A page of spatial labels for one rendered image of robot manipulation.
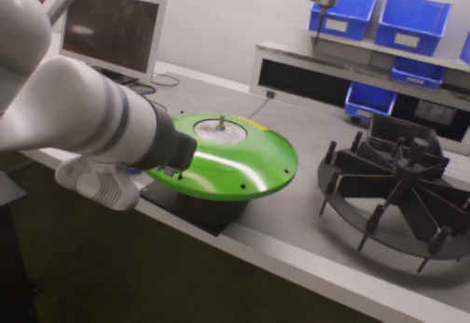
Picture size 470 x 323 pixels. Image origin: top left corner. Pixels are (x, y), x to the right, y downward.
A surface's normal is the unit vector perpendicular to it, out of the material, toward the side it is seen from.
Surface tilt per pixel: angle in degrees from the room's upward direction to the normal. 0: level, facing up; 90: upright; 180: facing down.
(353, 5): 90
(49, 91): 46
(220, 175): 23
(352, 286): 0
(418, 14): 90
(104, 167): 59
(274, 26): 90
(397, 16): 90
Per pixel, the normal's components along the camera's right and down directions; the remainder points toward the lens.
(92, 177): -0.19, -0.27
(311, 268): 0.15, -0.88
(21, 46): 0.82, 0.53
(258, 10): -0.41, 0.35
